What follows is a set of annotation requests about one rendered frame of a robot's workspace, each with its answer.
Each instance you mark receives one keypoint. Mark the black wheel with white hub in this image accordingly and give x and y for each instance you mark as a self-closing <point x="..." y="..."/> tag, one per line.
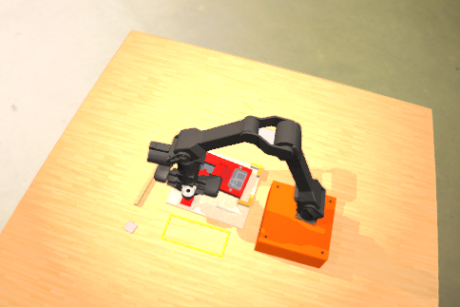
<point x="190" y="195"/>

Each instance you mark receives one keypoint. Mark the white flat rectangular block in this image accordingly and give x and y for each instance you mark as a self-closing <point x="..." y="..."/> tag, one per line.
<point x="267" y="134"/>

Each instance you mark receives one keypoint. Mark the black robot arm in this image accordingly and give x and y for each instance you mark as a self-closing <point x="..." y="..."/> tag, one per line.
<point x="189" y="147"/>

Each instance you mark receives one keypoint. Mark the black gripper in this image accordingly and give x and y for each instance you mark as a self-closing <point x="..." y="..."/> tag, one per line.
<point x="205" y="185"/>

